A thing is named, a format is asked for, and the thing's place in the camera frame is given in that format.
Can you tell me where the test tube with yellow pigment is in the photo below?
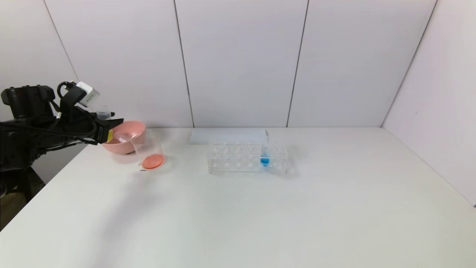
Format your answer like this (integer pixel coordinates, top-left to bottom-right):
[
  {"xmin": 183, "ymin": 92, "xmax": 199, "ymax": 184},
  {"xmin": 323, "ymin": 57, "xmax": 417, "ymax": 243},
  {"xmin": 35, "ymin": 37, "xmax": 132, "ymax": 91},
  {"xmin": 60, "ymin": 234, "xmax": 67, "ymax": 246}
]
[{"xmin": 95, "ymin": 105, "xmax": 113, "ymax": 143}]

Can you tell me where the pink plastic bowl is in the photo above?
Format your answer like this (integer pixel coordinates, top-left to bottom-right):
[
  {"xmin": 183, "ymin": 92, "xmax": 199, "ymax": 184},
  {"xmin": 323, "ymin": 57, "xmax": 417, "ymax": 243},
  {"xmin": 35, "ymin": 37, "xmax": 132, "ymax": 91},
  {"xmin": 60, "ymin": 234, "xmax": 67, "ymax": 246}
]
[{"xmin": 101, "ymin": 121, "xmax": 146, "ymax": 155}]

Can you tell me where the black stand beside table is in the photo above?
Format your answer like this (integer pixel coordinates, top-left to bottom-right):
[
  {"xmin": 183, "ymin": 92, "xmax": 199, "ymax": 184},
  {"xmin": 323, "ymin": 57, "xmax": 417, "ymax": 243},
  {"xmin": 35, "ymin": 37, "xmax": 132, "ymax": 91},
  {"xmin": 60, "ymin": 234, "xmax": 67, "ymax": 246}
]
[{"xmin": 0, "ymin": 166, "xmax": 45, "ymax": 203}]

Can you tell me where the clear glass beaker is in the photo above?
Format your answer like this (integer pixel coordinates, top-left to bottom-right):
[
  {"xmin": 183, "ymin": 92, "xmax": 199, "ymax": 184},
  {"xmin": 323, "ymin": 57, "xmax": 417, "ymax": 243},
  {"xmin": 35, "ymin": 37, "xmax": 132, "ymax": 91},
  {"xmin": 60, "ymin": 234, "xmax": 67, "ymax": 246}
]
[{"xmin": 131, "ymin": 130, "xmax": 165, "ymax": 170}]

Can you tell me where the test tube with red pigment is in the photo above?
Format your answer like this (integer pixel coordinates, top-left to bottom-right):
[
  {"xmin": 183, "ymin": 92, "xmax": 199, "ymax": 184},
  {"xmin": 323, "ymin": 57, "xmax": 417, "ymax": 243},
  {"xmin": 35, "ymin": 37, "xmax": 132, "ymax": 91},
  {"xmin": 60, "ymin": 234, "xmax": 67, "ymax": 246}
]
[{"xmin": 113, "ymin": 130, "xmax": 135, "ymax": 144}]

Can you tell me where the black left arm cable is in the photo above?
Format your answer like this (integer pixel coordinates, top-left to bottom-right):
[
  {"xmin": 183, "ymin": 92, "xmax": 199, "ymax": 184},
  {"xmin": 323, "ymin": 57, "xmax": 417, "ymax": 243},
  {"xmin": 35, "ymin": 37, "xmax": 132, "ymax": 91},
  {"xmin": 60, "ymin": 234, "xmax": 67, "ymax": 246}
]
[{"xmin": 0, "ymin": 81, "xmax": 99, "ymax": 141}]

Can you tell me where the clear acrylic test tube rack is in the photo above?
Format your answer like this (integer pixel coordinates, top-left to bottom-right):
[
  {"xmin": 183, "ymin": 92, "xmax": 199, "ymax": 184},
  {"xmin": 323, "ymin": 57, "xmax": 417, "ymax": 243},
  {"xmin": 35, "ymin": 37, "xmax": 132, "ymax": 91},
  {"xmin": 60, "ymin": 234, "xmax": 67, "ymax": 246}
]
[{"xmin": 207, "ymin": 135, "xmax": 295, "ymax": 175}]

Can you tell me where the test tube with blue pigment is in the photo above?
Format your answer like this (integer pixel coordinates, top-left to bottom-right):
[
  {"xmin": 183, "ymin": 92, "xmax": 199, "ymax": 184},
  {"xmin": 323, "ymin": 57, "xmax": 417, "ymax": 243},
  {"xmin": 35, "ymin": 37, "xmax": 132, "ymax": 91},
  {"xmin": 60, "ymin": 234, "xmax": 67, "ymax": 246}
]
[{"xmin": 260, "ymin": 130, "xmax": 271, "ymax": 167}]

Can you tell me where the flat white paper box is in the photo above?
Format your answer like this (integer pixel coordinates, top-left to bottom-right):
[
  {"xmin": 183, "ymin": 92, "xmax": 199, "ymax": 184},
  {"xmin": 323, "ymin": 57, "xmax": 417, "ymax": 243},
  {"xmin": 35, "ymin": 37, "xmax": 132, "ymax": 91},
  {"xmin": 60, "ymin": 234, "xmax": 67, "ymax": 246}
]
[{"xmin": 190, "ymin": 129, "xmax": 268, "ymax": 145}]

